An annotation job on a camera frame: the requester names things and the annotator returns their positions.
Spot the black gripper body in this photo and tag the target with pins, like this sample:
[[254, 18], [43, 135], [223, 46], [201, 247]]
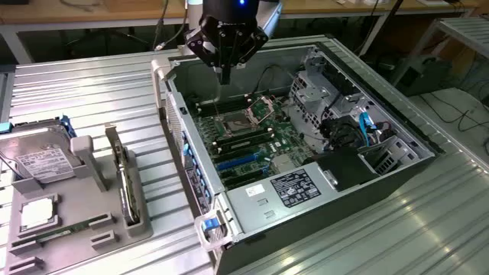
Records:
[[231, 14]]

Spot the green graphics card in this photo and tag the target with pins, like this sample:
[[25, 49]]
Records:
[[128, 183]]

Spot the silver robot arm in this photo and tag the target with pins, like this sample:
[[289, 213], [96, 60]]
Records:
[[272, 20]]

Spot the black RAM slot row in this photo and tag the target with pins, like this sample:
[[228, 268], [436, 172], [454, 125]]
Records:
[[225, 104], [240, 141]]

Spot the blue expansion slot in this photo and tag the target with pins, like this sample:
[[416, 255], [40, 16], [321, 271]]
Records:
[[236, 161]]

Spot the black expansion slot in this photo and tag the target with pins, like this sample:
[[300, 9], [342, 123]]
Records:
[[246, 182], [240, 174]]

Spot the wooden desk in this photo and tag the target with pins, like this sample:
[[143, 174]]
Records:
[[324, 7], [76, 11]]

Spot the metal socket cover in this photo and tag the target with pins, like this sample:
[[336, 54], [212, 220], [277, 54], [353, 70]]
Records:
[[261, 107]]

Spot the metal disk bay cage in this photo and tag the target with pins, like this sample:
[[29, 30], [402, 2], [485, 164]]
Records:
[[309, 94]]

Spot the CPU socket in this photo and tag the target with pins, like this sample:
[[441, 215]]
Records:
[[235, 123]]

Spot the green motherboard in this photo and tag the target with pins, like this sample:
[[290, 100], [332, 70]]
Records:
[[282, 137]]

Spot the blue card retention latches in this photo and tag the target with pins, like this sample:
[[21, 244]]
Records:
[[187, 150]]

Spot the silver chipset heat sink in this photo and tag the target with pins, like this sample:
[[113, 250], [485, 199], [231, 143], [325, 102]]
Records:
[[284, 165]]

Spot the black box under desk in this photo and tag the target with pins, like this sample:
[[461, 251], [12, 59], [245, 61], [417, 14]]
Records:
[[424, 74]]

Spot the black plastic fan shroud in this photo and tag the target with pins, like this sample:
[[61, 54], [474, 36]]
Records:
[[344, 169]]

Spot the white sticker on power supply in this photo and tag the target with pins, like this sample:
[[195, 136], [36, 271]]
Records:
[[254, 190]]

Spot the black power supply label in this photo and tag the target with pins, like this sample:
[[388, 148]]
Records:
[[293, 187]]

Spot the slatted metal table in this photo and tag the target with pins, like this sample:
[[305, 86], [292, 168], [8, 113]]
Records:
[[465, 31]]

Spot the silver hard disk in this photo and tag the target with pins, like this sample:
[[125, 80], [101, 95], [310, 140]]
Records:
[[37, 154]]

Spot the grey power supply unit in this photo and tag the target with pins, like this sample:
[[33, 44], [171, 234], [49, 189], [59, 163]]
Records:
[[252, 212]]

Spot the open grey PC case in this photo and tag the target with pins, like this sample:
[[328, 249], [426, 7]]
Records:
[[381, 186]]

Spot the grey parts rack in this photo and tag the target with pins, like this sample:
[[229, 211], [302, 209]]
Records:
[[76, 200]]

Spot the blue case release latch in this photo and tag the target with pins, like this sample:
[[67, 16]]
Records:
[[209, 224]]

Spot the silver CPU chip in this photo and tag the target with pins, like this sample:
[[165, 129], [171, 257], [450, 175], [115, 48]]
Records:
[[36, 213]]

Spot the green RAM stick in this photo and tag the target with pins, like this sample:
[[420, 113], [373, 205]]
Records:
[[57, 232]]

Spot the dark metal profile rail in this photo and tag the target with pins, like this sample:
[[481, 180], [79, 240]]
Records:
[[5, 91]]

